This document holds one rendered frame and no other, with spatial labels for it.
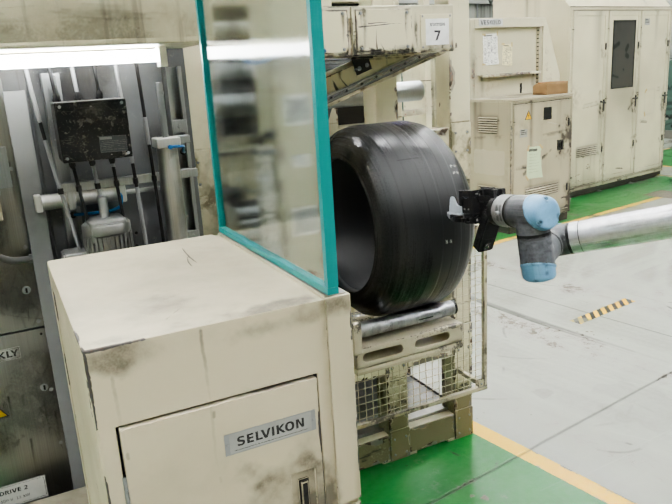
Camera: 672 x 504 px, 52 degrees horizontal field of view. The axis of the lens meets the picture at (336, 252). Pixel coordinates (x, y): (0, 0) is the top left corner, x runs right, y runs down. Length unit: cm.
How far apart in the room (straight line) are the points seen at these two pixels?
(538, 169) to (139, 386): 604
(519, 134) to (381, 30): 445
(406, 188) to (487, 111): 490
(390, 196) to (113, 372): 98
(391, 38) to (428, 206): 65
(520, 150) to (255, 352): 569
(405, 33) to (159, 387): 153
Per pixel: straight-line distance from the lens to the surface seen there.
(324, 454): 115
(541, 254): 155
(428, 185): 180
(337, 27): 213
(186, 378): 100
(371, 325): 190
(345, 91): 228
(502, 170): 657
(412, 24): 226
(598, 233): 164
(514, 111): 648
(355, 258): 224
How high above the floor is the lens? 160
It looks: 15 degrees down
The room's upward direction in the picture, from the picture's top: 3 degrees counter-clockwise
